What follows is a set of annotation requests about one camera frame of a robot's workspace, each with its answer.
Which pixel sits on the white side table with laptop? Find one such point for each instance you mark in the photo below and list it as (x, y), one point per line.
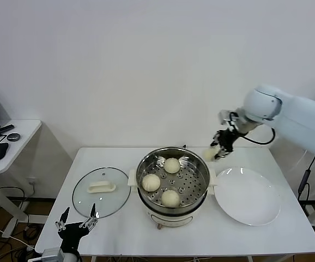
(24, 152)

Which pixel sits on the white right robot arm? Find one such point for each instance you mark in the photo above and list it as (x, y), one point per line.
(296, 117)

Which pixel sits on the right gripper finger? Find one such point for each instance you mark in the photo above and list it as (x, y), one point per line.
(223, 153)
(215, 139)

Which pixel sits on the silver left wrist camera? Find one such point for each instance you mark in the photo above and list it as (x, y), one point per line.
(52, 254)

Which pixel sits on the round dark grey puck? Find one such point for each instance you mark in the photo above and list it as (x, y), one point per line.
(13, 136)

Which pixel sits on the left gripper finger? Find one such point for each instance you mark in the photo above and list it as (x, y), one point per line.
(91, 221)
(60, 225)

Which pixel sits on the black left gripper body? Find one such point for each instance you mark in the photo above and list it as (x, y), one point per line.
(70, 233)

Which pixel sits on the white round plate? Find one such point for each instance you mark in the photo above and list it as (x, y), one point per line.
(244, 196)

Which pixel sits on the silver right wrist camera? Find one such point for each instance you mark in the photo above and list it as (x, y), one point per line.
(224, 116)

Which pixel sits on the black remote stick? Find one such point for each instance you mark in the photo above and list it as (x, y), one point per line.
(6, 127)

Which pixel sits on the white wall outlet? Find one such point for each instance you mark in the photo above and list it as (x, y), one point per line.
(33, 180)

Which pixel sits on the perforated steel steamer basket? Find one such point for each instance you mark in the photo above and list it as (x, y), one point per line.
(193, 188)

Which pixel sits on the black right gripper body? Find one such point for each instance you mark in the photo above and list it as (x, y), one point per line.
(228, 139)

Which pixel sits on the white steamed baozi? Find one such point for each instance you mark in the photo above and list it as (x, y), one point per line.
(172, 165)
(209, 155)
(170, 198)
(151, 183)

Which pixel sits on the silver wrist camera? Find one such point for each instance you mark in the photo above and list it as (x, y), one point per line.
(224, 116)
(52, 254)

